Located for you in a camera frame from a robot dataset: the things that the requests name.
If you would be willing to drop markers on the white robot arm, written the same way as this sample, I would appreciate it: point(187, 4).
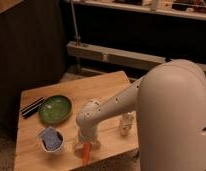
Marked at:
point(170, 106)

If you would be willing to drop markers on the cluttered upper shelf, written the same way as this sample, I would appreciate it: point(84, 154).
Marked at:
point(151, 7)

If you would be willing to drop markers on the black rectangular bar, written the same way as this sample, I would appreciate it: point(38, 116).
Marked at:
point(31, 108)

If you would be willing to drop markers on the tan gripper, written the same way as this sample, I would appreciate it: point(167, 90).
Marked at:
point(86, 135)

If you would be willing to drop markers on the metal vertical pole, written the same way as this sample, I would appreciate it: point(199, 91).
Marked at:
point(77, 37)

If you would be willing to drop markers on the green round plate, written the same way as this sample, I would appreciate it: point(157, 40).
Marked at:
point(55, 109)

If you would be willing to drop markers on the grey metal beam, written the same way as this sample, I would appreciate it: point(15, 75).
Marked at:
point(114, 56)

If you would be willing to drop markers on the small white bottle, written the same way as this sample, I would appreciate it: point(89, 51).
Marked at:
point(125, 124)

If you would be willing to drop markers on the white cup with blue cloth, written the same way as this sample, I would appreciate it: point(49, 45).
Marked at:
point(52, 140)

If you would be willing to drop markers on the orange carrot-shaped pepper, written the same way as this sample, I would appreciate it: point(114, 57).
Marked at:
point(86, 153)

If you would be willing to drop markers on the wooden table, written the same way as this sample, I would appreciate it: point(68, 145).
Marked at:
point(30, 156)

